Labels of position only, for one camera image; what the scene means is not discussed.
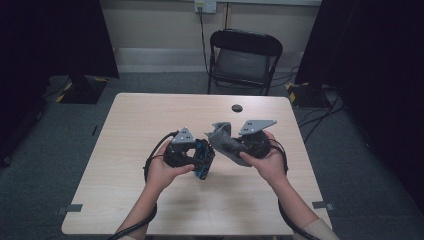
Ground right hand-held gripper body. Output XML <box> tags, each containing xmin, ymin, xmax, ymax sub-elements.
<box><xmin>238</xmin><ymin>119</ymin><xmax>278</xmax><ymax>160</ymax></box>

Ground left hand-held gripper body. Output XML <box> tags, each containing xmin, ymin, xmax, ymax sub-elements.
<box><xmin>163</xmin><ymin>126</ymin><xmax>202</xmax><ymax>169</ymax></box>

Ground blue toy car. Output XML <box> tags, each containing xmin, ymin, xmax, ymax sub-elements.
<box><xmin>193</xmin><ymin>138</ymin><xmax>217</xmax><ymax>181</ymax></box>

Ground grey cloth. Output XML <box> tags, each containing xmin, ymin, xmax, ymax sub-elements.
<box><xmin>204</xmin><ymin>121</ymin><xmax>254</xmax><ymax>168</ymax></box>

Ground person's right hand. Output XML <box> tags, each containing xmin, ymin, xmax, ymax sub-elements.
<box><xmin>239</xmin><ymin>130</ymin><xmax>289</xmax><ymax>188</ymax></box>

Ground person's left hand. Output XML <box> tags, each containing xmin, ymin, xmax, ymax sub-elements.
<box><xmin>145</xmin><ymin>141</ymin><xmax>196</xmax><ymax>193</ymax></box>

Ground black stand base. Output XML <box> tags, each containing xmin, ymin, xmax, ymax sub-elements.
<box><xmin>55</xmin><ymin>74</ymin><xmax>109</xmax><ymax>105</ymax></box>
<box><xmin>284</xmin><ymin>81</ymin><xmax>331</xmax><ymax>109</ymax></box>

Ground black folding chair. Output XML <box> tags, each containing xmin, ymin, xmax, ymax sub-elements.
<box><xmin>207</xmin><ymin>28</ymin><xmax>284</xmax><ymax>97</ymax></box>

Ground person's beige sleeve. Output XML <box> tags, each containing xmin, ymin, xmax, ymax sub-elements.
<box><xmin>293</xmin><ymin>218</ymin><xmax>342</xmax><ymax>240</ymax></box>

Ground black curtain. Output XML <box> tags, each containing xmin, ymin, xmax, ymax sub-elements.
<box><xmin>294</xmin><ymin>0</ymin><xmax>424</xmax><ymax>214</ymax></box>
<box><xmin>0</xmin><ymin>0</ymin><xmax>120</xmax><ymax>164</ymax></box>

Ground right hand-held gripper cable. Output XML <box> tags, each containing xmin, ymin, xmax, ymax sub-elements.
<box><xmin>269</xmin><ymin>138</ymin><xmax>322</xmax><ymax>240</ymax></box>

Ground black floor cables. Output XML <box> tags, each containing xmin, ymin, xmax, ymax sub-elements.
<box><xmin>297</xmin><ymin>89</ymin><xmax>346</xmax><ymax>144</ymax></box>

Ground grey table edge bracket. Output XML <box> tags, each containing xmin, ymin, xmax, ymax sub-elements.
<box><xmin>311</xmin><ymin>200</ymin><xmax>336</xmax><ymax>212</ymax></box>
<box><xmin>56</xmin><ymin>203</ymin><xmax>84</xmax><ymax>216</ymax></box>

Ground black power cable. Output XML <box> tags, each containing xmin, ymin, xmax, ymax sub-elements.
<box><xmin>198</xmin><ymin>8</ymin><xmax>211</xmax><ymax>76</ymax></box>

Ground thin wall cable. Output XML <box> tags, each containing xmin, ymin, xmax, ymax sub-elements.
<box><xmin>224</xmin><ymin>2</ymin><xmax>232</xmax><ymax>31</ymax></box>

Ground white wall socket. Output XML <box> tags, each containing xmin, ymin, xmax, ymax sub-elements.
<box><xmin>194</xmin><ymin>0</ymin><xmax>218</xmax><ymax>14</ymax></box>

